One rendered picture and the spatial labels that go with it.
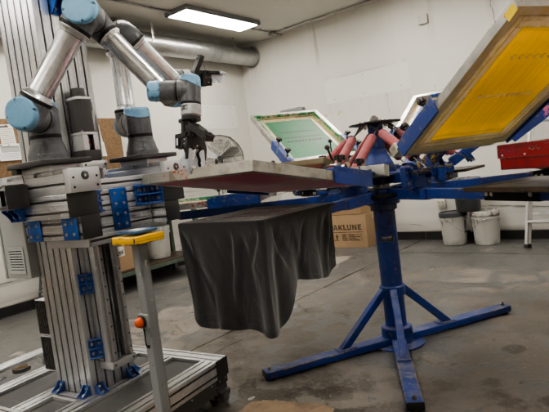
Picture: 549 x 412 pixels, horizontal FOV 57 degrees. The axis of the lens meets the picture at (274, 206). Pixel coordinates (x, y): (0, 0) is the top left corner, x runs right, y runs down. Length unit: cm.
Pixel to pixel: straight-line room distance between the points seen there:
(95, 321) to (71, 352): 19
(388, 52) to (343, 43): 66
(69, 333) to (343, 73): 530
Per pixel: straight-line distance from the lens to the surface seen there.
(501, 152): 197
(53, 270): 248
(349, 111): 687
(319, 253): 206
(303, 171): 185
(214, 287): 199
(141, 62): 207
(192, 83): 189
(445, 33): 641
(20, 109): 200
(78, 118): 236
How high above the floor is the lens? 113
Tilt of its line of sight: 4 degrees down
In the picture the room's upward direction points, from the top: 7 degrees counter-clockwise
